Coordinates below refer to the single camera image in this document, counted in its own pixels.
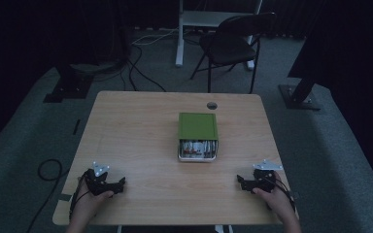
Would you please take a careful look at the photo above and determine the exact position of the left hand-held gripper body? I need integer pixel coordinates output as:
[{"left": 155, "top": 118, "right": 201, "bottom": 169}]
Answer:
[{"left": 84, "top": 161, "right": 112, "bottom": 197}]

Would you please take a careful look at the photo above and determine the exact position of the hand-held gripper cable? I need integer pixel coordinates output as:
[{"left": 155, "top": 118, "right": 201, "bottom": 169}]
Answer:
[
  {"left": 68, "top": 170, "right": 91, "bottom": 222},
  {"left": 265, "top": 176, "right": 298, "bottom": 212}
]

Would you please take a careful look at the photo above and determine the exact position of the pile of white red sachets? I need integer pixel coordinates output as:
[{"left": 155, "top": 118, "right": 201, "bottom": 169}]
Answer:
[{"left": 180, "top": 140, "right": 218, "bottom": 159}]

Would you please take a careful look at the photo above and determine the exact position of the white floor cable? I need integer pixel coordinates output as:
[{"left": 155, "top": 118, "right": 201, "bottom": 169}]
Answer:
[{"left": 130, "top": 28, "right": 180, "bottom": 47}]

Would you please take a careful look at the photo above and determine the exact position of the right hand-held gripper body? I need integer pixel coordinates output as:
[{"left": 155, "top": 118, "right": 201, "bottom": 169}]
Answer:
[{"left": 253, "top": 158, "right": 284, "bottom": 192}]

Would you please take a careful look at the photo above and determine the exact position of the right hand-held gripper cable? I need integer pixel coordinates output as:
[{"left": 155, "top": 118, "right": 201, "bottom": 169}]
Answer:
[{"left": 265, "top": 176, "right": 298, "bottom": 212}]

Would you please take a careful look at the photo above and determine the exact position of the black looped floor cable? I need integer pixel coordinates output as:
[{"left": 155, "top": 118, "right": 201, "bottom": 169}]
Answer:
[{"left": 26, "top": 157, "right": 70, "bottom": 233}]

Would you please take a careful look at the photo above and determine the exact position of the black marker pen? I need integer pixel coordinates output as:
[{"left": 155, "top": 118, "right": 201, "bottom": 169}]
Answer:
[{"left": 72, "top": 118, "right": 82, "bottom": 136}]

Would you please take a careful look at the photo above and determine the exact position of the white desk frame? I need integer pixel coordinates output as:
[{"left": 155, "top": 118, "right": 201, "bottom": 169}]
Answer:
[{"left": 175, "top": 0, "right": 264, "bottom": 71}]

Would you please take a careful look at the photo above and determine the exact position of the black folding chair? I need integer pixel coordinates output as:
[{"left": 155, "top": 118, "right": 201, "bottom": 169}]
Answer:
[{"left": 189, "top": 12, "right": 278, "bottom": 95}]

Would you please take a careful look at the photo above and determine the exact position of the person's right hand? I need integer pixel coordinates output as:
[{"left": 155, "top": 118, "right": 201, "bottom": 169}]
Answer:
[{"left": 252, "top": 181, "right": 298, "bottom": 225}]

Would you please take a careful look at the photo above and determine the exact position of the person's left hand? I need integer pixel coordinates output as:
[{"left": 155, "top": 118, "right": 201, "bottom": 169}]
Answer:
[{"left": 73, "top": 188, "right": 116, "bottom": 225}]

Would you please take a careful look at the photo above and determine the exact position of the green drawer case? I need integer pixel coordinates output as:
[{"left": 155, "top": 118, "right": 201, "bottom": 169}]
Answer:
[{"left": 177, "top": 112, "right": 220, "bottom": 143}]

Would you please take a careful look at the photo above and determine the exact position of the black stand base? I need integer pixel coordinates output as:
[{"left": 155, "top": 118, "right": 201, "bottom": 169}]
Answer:
[
  {"left": 43, "top": 63, "right": 95, "bottom": 104},
  {"left": 278, "top": 77, "right": 322, "bottom": 112}
]

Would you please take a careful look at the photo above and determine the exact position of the left hand-held gripper cable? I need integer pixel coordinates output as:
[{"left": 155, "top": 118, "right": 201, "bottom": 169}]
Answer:
[{"left": 68, "top": 170, "right": 91, "bottom": 222}]

